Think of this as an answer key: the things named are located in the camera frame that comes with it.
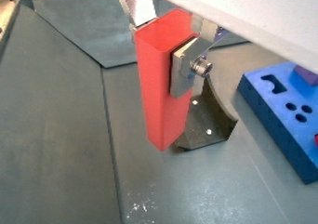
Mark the red hexagonal peg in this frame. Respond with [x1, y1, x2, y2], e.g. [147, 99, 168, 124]
[314, 134, 318, 147]

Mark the red rectangular block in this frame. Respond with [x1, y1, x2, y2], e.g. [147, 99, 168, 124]
[133, 9, 194, 152]

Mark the purple rectangular block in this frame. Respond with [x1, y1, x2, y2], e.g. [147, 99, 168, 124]
[294, 65, 318, 86]

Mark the blue shape board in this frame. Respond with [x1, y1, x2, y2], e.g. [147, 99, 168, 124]
[238, 62, 318, 184]

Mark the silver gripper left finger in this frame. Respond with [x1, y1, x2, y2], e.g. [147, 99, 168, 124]
[117, 0, 156, 33]

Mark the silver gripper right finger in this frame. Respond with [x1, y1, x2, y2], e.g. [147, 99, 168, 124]
[170, 14, 228, 99]

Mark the black curved holder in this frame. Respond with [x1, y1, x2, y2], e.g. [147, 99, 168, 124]
[174, 78, 238, 151]

